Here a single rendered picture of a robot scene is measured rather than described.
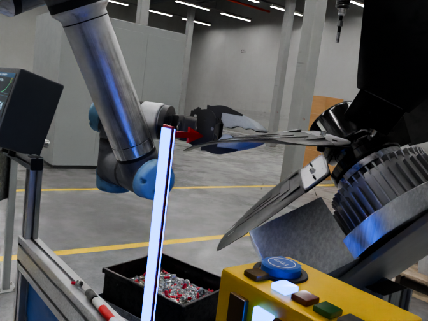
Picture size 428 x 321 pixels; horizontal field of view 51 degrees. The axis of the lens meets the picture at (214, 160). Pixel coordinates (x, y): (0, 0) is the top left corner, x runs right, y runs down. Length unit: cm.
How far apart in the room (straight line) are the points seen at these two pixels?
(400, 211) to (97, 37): 55
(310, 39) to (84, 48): 642
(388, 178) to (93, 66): 52
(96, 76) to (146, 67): 650
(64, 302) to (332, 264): 50
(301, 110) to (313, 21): 131
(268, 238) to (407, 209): 24
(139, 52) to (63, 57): 117
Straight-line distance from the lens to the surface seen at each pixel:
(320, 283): 47
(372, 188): 82
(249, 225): 98
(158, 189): 65
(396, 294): 99
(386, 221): 77
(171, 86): 749
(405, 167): 84
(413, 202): 77
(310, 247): 82
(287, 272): 45
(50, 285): 100
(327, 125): 92
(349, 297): 45
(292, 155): 705
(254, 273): 44
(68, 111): 683
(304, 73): 705
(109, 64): 77
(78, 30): 76
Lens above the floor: 123
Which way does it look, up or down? 7 degrees down
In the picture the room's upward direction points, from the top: 7 degrees clockwise
